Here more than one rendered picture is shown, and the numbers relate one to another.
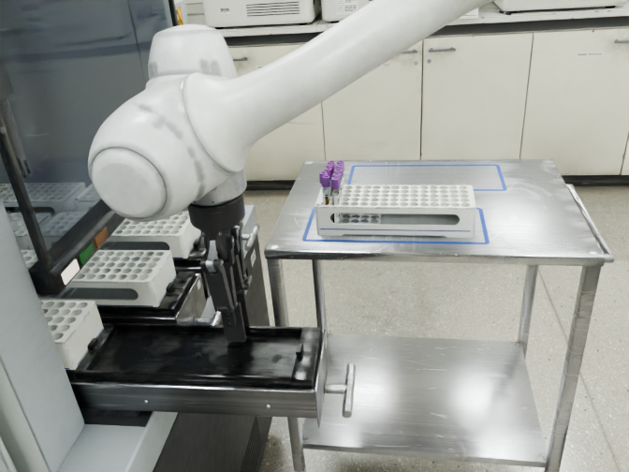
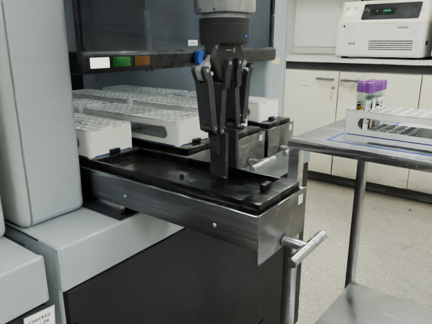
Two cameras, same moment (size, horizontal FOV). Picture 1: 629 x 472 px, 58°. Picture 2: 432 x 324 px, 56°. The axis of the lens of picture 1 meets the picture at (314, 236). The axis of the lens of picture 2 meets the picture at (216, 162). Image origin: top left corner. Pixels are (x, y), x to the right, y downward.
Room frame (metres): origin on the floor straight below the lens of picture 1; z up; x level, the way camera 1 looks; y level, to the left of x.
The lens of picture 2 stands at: (0.13, -0.15, 1.01)
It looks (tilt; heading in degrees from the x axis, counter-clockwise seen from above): 16 degrees down; 28
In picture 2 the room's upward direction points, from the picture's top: straight up
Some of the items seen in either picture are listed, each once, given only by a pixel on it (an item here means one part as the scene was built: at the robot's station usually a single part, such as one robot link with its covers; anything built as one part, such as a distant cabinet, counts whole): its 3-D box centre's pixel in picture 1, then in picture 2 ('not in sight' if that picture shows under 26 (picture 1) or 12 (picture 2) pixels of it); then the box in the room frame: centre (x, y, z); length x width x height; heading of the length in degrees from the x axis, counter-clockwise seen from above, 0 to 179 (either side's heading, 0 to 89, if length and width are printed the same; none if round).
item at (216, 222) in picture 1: (219, 224); (224, 49); (0.70, 0.13, 1.00); 0.08 x 0.07 x 0.09; 171
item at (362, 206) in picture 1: (394, 210); (429, 130); (0.99, -0.16, 0.85); 0.30 x 0.10 x 0.06; 79
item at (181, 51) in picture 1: (193, 95); not in sight; (0.68, 0.13, 1.18); 0.13 x 0.11 x 0.16; 172
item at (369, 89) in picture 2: (335, 204); (366, 111); (0.97, -0.04, 0.88); 0.02 x 0.02 x 0.11
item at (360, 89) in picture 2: (326, 203); (357, 110); (0.98, -0.03, 0.88); 0.02 x 0.02 x 0.11
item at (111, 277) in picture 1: (84, 279); (143, 125); (0.85, 0.41, 0.83); 0.30 x 0.10 x 0.06; 81
